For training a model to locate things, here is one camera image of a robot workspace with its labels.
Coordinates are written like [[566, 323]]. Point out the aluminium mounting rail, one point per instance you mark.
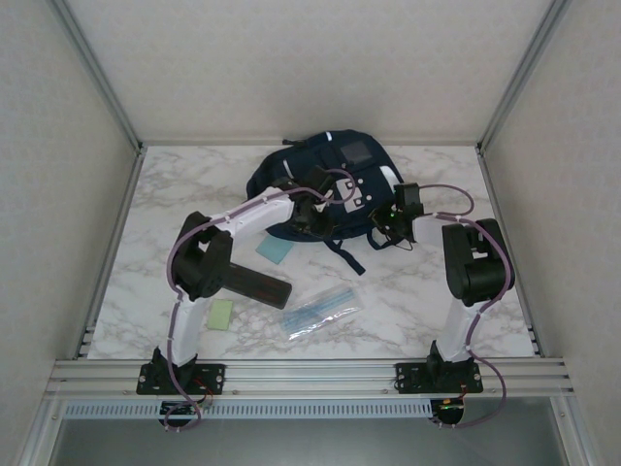
[[310, 378]]

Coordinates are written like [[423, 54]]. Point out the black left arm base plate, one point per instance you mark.
[[213, 378]]

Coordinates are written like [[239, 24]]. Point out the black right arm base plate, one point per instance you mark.
[[412, 378]]

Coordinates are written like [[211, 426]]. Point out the light green sticky note pad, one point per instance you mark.
[[220, 315]]

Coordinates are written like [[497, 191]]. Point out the blue sticky note pad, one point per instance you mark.
[[276, 251]]

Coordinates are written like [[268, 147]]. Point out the aluminium table side rail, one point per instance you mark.
[[512, 252], [109, 252]]

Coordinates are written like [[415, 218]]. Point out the navy blue backpack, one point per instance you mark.
[[276, 179]]

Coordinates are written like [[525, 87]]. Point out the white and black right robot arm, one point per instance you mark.
[[478, 272]]

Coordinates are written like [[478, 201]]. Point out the black controller board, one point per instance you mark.
[[180, 409], [451, 410]]

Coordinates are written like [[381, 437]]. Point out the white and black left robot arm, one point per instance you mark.
[[252, 218]]

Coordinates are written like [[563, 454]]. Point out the clear bag of pens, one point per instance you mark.
[[315, 310]]

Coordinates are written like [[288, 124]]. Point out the black pencil case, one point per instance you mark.
[[262, 286]]

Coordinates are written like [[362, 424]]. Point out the aluminium frame post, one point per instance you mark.
[[526, 77], [97, 77]]

